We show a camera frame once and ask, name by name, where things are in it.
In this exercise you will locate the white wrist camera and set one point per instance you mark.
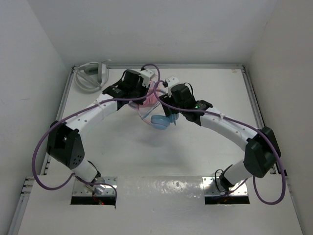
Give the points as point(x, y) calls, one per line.
point(147, 76)
point(171, 82)

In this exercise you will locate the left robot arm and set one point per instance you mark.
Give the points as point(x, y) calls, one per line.
point(65, 141)

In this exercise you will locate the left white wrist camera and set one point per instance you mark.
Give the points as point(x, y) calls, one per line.
point(147, 76)

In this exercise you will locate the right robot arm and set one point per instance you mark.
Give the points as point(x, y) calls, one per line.
point(260, 146)

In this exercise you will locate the white grey headphones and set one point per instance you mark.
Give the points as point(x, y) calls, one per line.
point(91, 76)

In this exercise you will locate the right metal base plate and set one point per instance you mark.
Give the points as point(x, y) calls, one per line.
point(210, 189)

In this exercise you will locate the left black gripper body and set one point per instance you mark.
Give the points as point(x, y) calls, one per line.
point(139, 91)

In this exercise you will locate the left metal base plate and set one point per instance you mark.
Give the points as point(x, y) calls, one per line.
point(80, 189)

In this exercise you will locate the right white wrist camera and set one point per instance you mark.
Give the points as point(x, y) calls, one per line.
point(171, 82)

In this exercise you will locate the blue pink cat-ear headphones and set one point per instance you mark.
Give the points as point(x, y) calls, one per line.
point(158, 122)

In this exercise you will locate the metal base plate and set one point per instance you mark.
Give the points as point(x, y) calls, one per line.
point(210, 189)
point(80, 189)

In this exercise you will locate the aluminium table frame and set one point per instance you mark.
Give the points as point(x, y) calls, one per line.
point(69, 88)

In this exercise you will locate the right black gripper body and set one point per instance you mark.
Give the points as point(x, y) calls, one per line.
point(171, 101)

